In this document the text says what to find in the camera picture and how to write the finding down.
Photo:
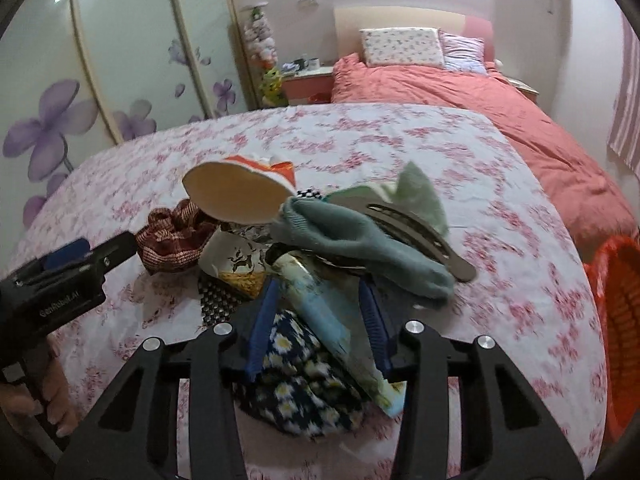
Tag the person's left hand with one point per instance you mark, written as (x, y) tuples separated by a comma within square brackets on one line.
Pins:
[(60, 400)]

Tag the white and yellow snack wrapper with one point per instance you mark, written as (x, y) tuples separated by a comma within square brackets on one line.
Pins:
[(235, 265)]

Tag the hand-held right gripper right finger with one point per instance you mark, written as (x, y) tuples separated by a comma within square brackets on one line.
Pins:
[(372, 322)]

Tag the dark mug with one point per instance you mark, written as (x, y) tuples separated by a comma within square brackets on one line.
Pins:
[(300, 64)]

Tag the navy daisy print cloth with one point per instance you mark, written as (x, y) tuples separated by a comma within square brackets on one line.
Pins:
[(300, 395)]

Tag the white floral pillow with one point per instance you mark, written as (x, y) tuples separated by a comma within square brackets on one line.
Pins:
[(402, 46)]

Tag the green cloth item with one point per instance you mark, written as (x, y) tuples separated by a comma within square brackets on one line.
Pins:
[(417, 192)]

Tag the salmon pink duvet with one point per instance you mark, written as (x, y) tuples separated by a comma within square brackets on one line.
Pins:
[(450, 95)]

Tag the pink floral blanket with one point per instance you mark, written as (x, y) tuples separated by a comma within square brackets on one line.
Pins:
[(350, 140)]

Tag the teal knitted sock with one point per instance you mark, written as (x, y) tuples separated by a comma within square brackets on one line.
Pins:
[(345, 245)]

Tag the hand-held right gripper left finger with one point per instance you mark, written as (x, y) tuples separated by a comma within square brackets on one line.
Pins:
[(262, 322)]

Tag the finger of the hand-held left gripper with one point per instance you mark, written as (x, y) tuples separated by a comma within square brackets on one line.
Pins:
[(112, 252), (65, 253)]

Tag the beige nightstand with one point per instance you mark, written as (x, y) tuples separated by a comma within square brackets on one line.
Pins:
[(522, 87)]

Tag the wardrobe with purple flower doors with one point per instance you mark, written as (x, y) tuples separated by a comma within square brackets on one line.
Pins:
[(125, 50)]

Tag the cream and pink headboard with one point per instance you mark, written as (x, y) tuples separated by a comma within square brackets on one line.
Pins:
[(350, 25)]

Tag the white mug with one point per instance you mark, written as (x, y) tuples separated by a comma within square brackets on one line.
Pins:
[(314, 63)]

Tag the pink striped curtain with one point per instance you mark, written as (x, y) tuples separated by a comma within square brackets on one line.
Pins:
[(627, 110)]

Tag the stack of plush toys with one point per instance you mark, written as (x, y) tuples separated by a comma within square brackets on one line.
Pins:
[(260, 40)]

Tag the orange plastic basket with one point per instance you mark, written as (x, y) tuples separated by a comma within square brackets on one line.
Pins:
[(617, 340)]

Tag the purple striped pillow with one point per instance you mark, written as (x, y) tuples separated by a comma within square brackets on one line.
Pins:
[(462, 52)]

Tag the silver metal hair clip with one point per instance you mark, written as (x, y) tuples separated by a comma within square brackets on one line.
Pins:
[(435, 247)]

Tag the pink and white nightstand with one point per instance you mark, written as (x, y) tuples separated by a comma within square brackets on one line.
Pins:
[(307, 87)]

